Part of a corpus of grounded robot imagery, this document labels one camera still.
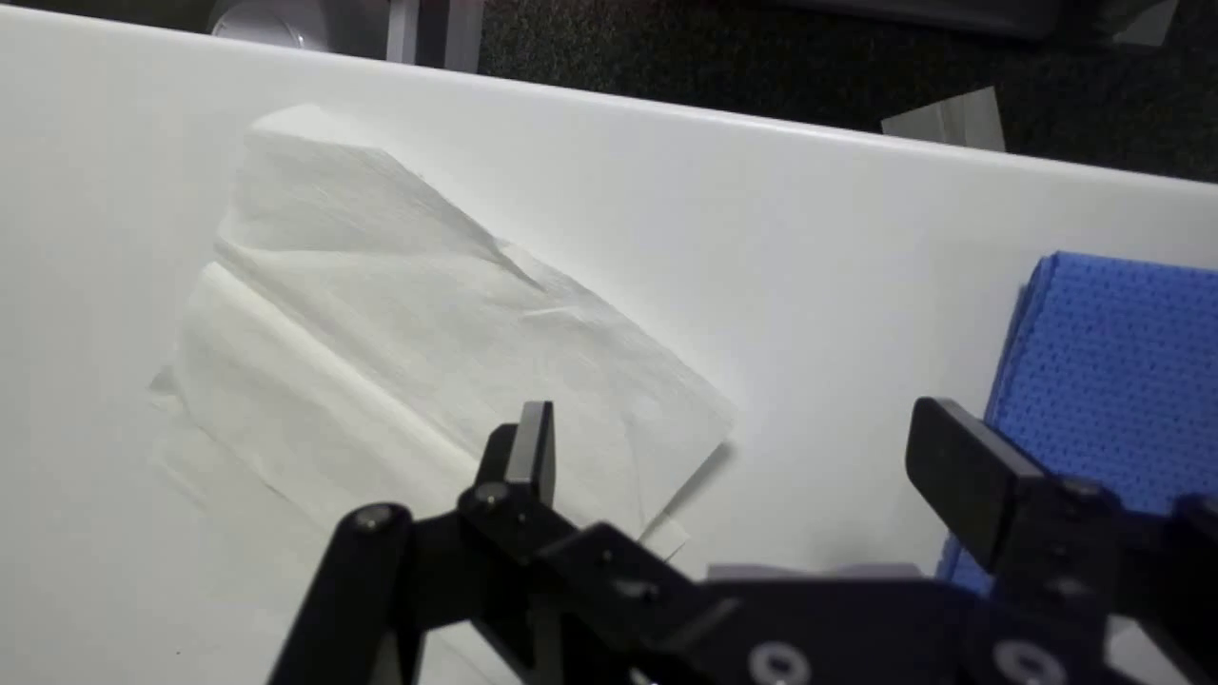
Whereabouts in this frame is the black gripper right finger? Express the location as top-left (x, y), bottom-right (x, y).
top-left (906, 396), bottom-right (1052, 570)

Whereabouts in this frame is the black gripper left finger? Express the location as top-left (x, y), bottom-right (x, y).
top-left (462, 398), bottom-right (554, 520)

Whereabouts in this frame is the blue placemat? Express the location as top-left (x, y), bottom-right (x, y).
top-left (938, 247), bottom-right (1218, 601)

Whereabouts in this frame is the white paper tag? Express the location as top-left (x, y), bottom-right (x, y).
top-left (879, 86), bottom-right (1005, 151)

